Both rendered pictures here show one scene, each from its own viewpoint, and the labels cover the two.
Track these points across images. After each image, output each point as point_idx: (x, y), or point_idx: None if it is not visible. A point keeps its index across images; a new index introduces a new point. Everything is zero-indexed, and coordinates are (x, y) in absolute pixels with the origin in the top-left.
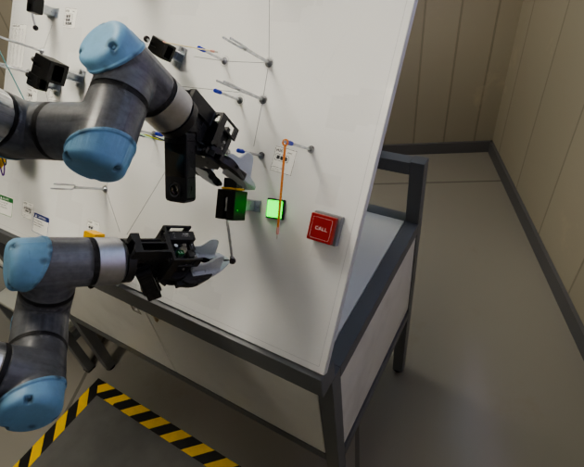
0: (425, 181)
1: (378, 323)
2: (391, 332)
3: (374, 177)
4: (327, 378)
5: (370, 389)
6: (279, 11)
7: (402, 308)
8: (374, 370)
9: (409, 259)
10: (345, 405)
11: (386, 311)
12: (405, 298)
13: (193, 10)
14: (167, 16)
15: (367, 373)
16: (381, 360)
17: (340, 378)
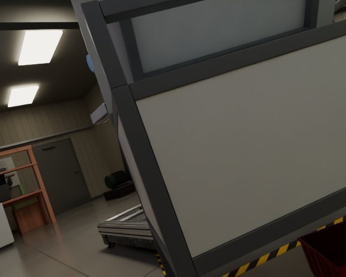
0: (90, 34)
1: (127, 153)
2: (150, 212)
3: (77, 20)
4: (111, 121)
5: (154, 230)
6: None
7: (154, 216)
8: (146, 208)
9: (126, 138)
10: (131, 173)
11: (128, 155)
12: (151, 208)
13: None
14: None
15: (139, 192)
16: (152, 222)
17: (117, 137)
